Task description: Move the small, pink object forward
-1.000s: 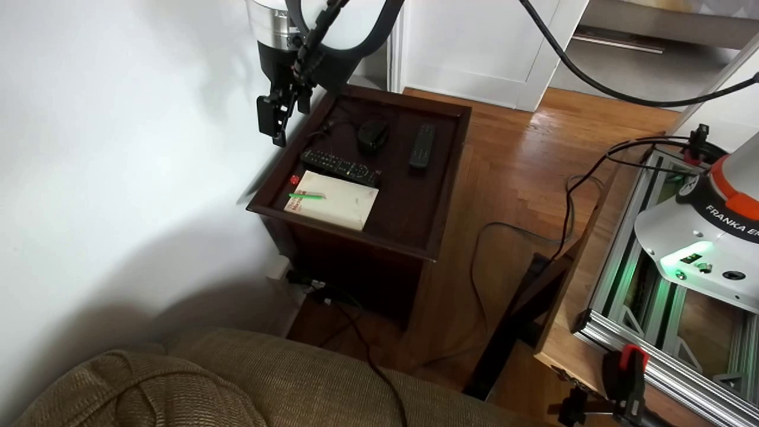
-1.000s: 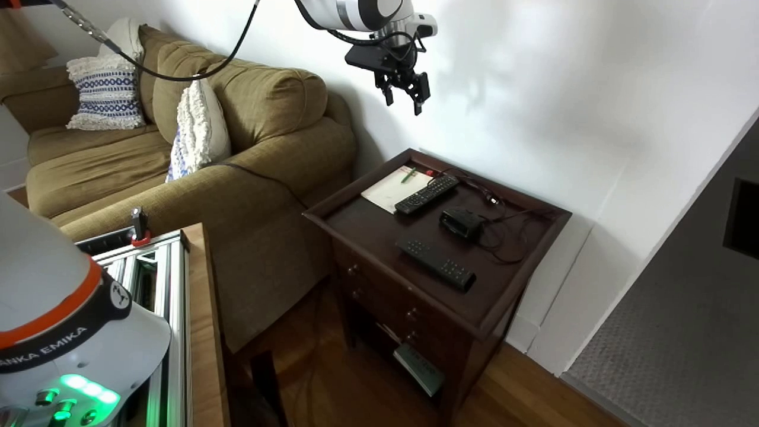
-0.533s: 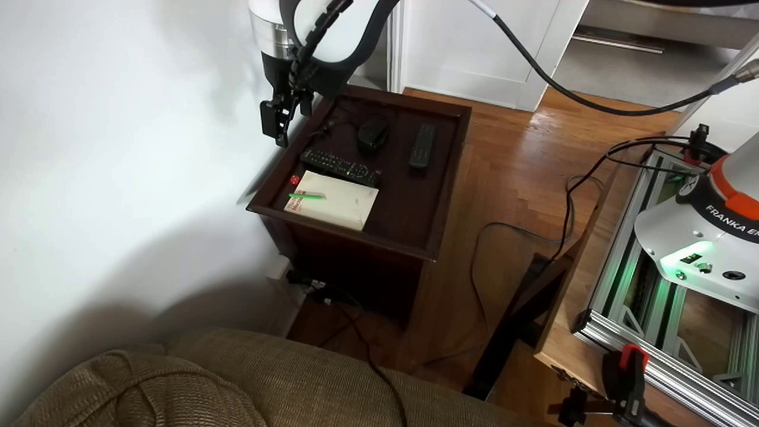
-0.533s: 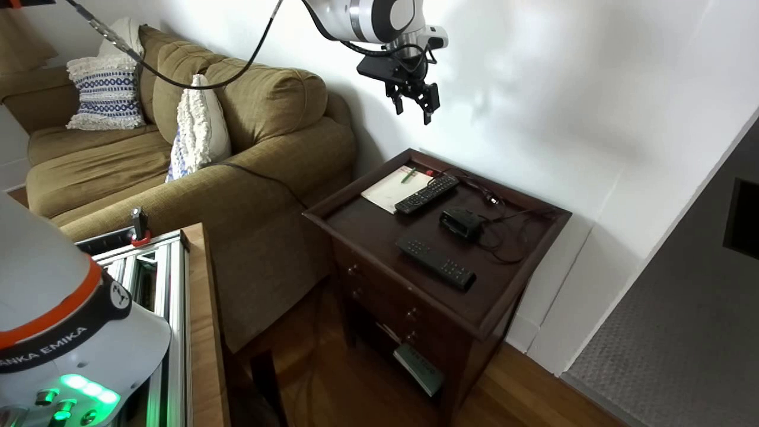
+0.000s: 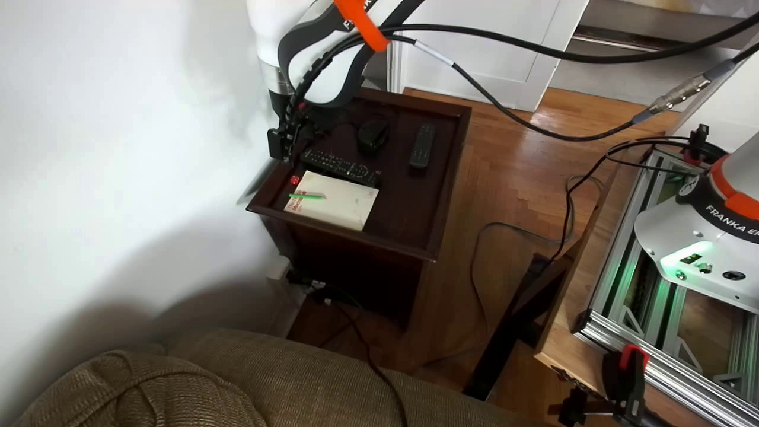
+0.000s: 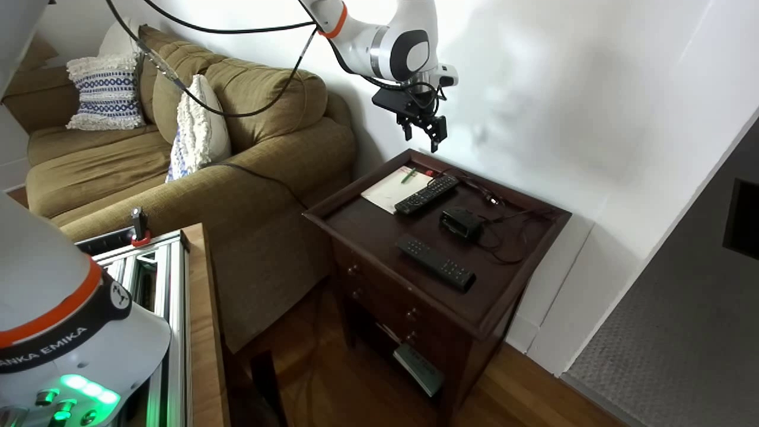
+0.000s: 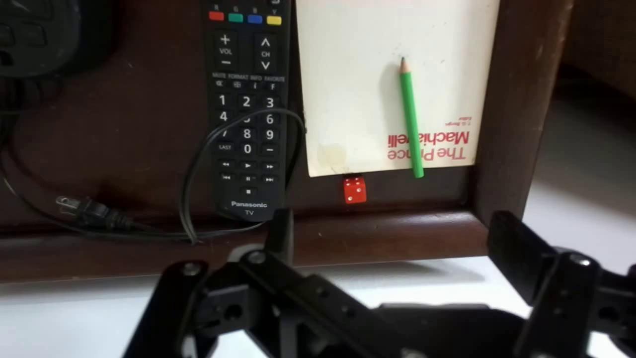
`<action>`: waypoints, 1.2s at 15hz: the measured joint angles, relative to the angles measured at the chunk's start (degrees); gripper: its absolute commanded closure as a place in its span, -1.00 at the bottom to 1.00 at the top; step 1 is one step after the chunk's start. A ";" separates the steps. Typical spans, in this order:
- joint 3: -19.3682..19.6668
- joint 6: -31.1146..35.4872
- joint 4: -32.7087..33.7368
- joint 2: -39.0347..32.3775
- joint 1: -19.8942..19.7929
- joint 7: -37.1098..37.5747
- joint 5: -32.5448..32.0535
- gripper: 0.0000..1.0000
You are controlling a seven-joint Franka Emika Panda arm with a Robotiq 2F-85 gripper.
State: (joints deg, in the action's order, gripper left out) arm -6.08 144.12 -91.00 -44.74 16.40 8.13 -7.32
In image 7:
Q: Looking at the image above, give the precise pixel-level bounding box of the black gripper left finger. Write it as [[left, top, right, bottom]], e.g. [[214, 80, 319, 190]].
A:
[[126, 208, 400, 358]]

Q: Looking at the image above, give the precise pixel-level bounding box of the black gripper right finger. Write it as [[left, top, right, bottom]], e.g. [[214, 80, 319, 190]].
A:
[[486, 210, 636, 358]]

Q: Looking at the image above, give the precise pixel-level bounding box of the small pink die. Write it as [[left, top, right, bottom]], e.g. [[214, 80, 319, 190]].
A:
[[343, 176, 369, 208]]

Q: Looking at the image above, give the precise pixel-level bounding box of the black Panasonic remote control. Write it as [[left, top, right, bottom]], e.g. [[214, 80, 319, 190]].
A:
[[202, 0, 293, 224]]

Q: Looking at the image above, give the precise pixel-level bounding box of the white paperback book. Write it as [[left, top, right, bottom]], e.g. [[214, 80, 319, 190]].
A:
[[295, 0, 504, 180]]

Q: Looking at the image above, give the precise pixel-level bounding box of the green pencil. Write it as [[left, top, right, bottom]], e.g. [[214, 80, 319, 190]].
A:
[[396, 56, 428, 182]]

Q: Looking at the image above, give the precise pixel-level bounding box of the dark wooden tray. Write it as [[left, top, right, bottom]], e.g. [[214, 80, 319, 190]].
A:
[[0, 0, 575, 285]]

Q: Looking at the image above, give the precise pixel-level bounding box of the black power adapter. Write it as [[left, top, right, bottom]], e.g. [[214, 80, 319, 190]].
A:
[[0, 0, 86, 80]]

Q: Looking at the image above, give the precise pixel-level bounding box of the black adapter cable with plug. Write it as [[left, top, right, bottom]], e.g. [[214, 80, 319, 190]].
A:
[[0, 106, 309, 245]]

